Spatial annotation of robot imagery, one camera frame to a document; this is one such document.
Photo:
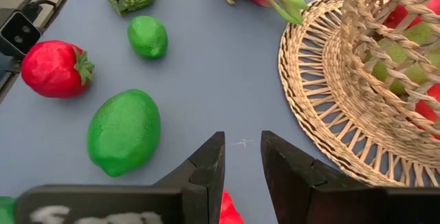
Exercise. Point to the orange-red round fruit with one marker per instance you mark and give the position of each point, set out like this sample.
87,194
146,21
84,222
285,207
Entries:
424,109

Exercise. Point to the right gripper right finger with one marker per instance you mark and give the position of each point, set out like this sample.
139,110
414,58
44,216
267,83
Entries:
309,196

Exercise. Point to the red bell pepper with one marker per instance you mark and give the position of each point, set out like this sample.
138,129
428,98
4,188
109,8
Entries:
229,213

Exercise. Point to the red apple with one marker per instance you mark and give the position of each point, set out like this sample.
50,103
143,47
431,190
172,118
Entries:
398,12

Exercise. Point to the round woven straw mat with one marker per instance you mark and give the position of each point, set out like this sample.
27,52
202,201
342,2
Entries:
309,90

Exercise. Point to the red strawberry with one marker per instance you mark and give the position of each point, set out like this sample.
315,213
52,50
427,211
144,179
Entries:
51,69

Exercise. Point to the green pear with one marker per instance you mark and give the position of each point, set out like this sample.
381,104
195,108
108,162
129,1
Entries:
421,33
388,69

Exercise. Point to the black table-level camera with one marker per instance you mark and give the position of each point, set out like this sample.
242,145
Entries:
19,33

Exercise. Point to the small green lime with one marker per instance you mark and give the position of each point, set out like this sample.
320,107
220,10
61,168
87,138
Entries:
148,36

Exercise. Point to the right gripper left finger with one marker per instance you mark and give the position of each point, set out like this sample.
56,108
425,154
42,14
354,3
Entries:
192,196

